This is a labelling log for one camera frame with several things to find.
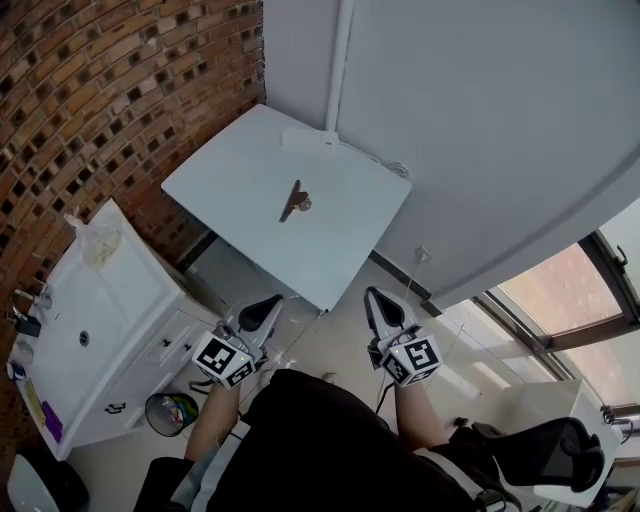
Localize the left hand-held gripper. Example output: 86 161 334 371
192 294 284 389

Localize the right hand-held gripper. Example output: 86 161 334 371
364 288 444 387

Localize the person's right forearm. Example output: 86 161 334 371
394 379 449 451

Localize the person's left forearm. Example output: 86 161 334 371
184 382 241 461

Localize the white square table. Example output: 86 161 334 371
160 103 414 317

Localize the person's black clothing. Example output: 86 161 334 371
144 368 506 512

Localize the white sink cabinet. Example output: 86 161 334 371
7 197 231 462

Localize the clear plastic bag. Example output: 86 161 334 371
63 212 124 271

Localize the dark framed window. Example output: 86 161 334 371
472 227 640 401

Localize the black mesh office chair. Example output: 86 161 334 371
447 417 606 494

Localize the chrome faucet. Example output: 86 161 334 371
10 282 54 310

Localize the black soap dispenser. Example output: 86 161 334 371
13 312 42 337

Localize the purple cloth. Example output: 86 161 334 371
40 399 64 444

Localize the yellow cloth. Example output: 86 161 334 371
24 379 44 426

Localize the metal desk clamp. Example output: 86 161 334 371
599 403 636 427

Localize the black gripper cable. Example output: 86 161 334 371
375 377 396 416

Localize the black wire trash bin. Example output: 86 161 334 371
144 392 200 438

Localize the white power cable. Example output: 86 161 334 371
337 139 410 179

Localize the white wall conduit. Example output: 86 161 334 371
324 0 356 135

